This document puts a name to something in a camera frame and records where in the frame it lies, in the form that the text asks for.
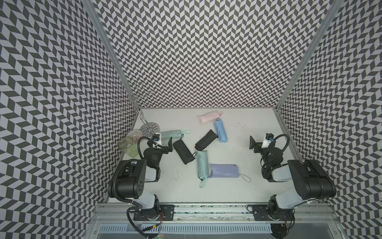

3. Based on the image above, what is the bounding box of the mint green sleeved umbrella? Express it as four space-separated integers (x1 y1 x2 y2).
196 151 210 188

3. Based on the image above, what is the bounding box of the lavender sleeved umbrella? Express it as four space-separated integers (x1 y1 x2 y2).
209 164 251 183

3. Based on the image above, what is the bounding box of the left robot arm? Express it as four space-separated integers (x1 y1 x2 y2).
108 133 175 221

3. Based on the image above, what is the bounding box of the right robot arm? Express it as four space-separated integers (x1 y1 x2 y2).
249 133 337 221

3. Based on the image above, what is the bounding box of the mint umbrella at back left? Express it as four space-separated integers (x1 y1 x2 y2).
160 129 191 141

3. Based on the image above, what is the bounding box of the black sleeved umbrella left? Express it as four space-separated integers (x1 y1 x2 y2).
173 139 196 165

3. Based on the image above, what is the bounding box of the black sleeved umbrella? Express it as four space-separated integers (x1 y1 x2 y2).
173 139 196 165
195 129 218 151

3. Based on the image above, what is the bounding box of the blue sleeved umbrella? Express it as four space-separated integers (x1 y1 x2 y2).
214 118 228 143

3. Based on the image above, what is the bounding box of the ribbed glass bowl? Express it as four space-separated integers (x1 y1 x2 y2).
127 129 144 144

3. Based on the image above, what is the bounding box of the black sleeved umbrella centre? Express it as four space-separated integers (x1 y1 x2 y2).
195 129 218 151

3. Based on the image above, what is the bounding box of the green drinking glass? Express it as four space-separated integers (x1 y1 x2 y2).
118 136 138 158

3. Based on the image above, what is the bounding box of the pink sleeved umbrella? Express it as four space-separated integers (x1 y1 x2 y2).
197 110 223 124

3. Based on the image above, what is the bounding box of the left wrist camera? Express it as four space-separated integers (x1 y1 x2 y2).
152 132 162 148

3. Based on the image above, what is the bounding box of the wire glass rack stand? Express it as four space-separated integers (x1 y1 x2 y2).
109 82 160 137

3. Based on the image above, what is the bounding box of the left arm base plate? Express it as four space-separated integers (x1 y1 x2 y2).
133 204 175 221

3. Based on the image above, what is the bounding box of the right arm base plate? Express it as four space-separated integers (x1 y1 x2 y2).
246 204 295 222

